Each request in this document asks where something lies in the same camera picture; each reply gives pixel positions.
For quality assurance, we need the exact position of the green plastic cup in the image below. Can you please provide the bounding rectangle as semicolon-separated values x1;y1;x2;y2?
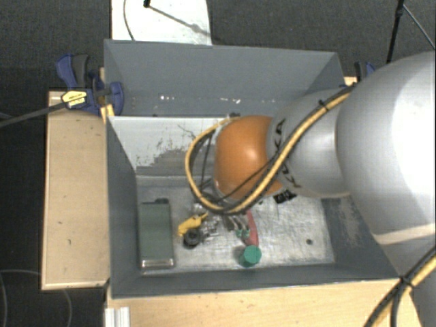
238;245;263;269

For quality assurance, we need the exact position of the black cylinder on white bracket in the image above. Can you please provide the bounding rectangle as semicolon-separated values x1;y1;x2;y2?
273;189;296;204

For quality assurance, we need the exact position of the grey metal bin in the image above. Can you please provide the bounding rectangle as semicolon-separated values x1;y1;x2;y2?
103;38;405;300

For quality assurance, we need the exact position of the red narrow strip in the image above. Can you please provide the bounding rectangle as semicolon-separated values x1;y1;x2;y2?
245;209;260;249

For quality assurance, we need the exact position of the pale wood board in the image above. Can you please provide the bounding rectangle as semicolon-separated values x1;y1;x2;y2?
41;91;112;291

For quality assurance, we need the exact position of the yellow and black small toy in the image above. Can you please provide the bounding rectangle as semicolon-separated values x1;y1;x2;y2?
177;212;209;249

